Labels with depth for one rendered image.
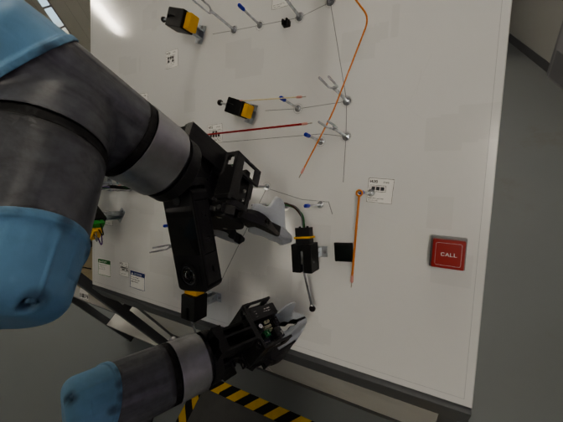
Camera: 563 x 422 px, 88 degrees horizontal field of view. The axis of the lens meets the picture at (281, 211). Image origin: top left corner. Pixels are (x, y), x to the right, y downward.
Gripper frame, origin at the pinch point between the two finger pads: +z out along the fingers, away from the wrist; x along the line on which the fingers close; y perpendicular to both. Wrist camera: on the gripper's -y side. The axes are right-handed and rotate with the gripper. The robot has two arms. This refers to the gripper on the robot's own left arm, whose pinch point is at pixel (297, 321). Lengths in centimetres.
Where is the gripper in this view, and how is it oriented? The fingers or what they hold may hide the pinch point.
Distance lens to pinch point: 58.4
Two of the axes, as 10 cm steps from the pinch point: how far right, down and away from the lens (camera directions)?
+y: 4.3, -7.2, -5.4
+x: -5.1, -6.9, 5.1
